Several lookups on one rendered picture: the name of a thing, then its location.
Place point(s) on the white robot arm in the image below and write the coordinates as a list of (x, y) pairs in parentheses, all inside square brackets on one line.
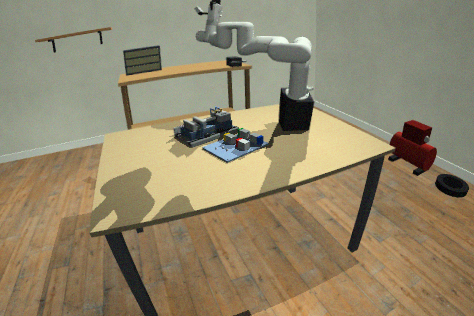
[(221, 36)]

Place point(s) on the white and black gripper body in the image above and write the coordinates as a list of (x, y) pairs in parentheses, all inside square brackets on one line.
[(215, 13)]

